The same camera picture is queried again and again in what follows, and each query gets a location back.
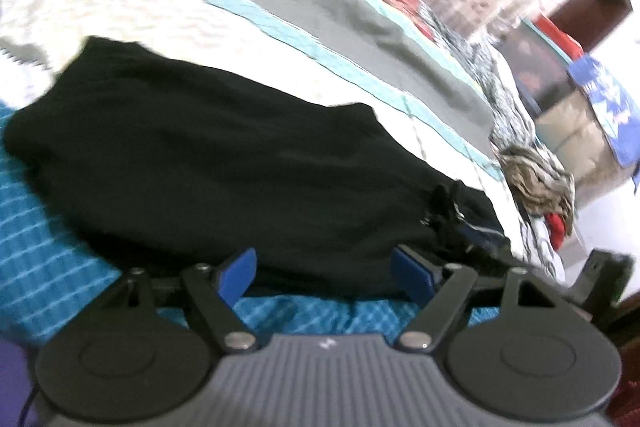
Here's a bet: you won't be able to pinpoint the blue white cloth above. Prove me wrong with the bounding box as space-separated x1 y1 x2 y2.
567 54 639 191

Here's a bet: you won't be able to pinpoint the black pants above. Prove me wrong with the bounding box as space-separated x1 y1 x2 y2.
3 37 501 299

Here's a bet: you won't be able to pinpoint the crumpled olive patterned cloth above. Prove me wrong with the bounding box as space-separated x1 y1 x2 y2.
498 145 575 236

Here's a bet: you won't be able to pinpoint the patterned bedsheet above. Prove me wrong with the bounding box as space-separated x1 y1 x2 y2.
1 0 565 346

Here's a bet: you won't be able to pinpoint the dark storage box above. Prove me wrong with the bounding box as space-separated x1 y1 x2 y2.
498 20 575 119

